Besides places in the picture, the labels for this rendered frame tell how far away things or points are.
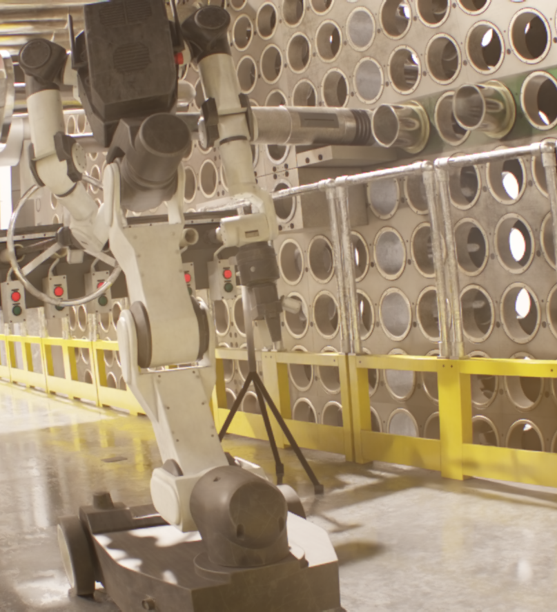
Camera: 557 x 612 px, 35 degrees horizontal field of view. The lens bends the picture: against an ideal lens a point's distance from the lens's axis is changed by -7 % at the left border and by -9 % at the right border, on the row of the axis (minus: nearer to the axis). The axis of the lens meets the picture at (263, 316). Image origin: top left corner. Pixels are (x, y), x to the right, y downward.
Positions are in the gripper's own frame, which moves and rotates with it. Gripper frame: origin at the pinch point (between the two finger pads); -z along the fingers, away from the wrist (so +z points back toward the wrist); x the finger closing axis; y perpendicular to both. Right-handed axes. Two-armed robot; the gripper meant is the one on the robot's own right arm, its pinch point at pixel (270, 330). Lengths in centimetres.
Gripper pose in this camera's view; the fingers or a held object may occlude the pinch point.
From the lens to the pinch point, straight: 211.1
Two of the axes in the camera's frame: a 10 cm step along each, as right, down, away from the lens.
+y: -9.7, 1.7, -1.8
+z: -1.9, -9.8, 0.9
